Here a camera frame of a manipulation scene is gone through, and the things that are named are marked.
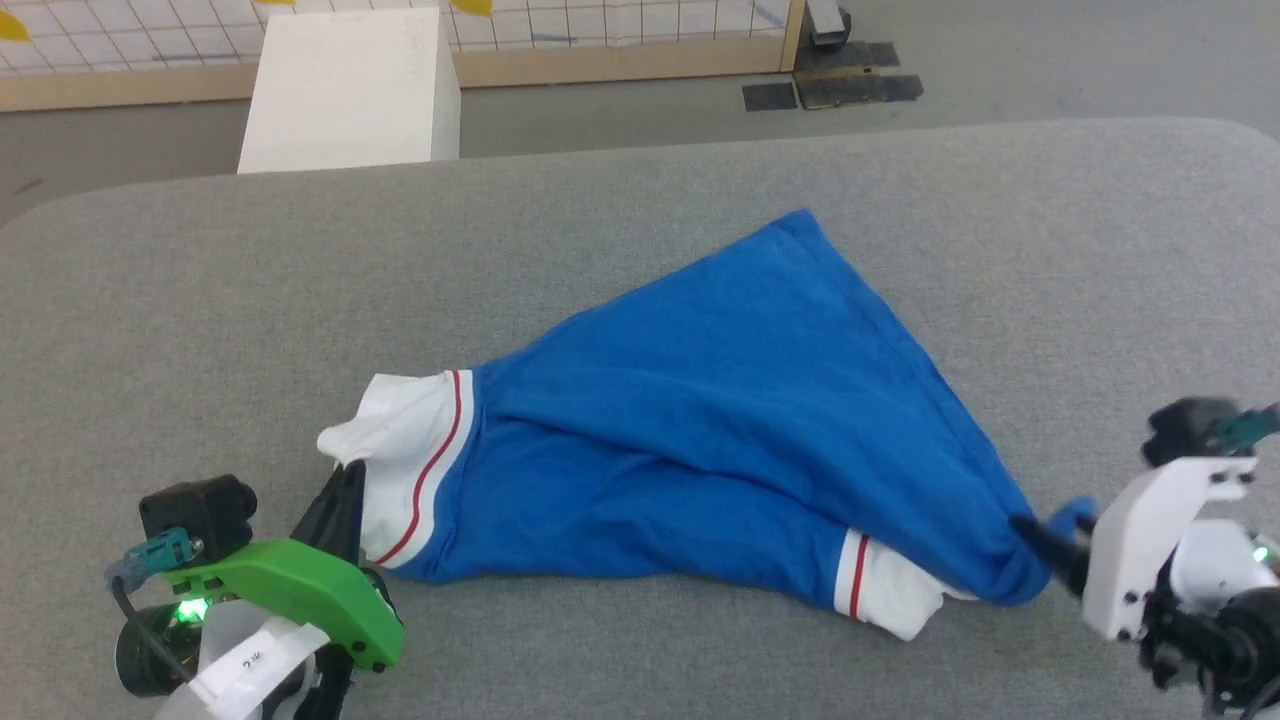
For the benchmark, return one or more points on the teal camera plug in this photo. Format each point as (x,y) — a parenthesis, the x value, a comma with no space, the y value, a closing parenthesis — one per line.
(155,555)
(1248,428)

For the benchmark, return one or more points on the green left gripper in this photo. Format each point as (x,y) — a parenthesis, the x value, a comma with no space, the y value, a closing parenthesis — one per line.
(300,590)

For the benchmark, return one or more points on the teal right camera plug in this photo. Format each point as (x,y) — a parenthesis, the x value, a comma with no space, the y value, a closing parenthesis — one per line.
(1248,428)

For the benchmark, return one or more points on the blue and white shirt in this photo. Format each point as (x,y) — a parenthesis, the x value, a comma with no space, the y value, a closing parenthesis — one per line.
(720,440)

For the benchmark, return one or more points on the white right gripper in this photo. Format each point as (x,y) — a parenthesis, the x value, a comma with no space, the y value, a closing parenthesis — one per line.
(1140,540)

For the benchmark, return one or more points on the white paper label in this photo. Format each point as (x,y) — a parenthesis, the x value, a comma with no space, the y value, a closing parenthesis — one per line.
(250,665)

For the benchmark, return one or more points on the small black floor mat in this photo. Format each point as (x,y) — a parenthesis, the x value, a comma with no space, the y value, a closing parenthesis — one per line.
(769,97)

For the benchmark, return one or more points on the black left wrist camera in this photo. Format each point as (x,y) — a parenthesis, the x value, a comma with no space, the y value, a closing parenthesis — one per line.
(195,512)

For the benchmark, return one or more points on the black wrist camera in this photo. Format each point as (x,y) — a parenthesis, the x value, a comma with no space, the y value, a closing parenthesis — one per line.
(1185,428)
(195,512)

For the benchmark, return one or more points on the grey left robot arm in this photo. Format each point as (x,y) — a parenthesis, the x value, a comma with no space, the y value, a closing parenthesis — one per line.
(150,655)

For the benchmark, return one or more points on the teal left camera plug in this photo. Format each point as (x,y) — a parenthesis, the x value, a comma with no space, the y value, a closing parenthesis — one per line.
(155,555)

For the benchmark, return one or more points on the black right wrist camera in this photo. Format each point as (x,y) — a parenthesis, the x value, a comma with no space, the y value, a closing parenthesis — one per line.
(1185,428)

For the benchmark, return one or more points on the grey wheeled stand foot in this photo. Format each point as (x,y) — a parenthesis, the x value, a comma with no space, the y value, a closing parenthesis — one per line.
(828,22)

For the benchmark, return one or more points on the long black floor mat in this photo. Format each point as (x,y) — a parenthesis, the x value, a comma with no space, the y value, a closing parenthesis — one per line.
(860,90)
(860,55)

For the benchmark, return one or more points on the white box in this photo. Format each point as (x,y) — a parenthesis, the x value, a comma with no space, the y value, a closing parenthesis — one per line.
(350,90)

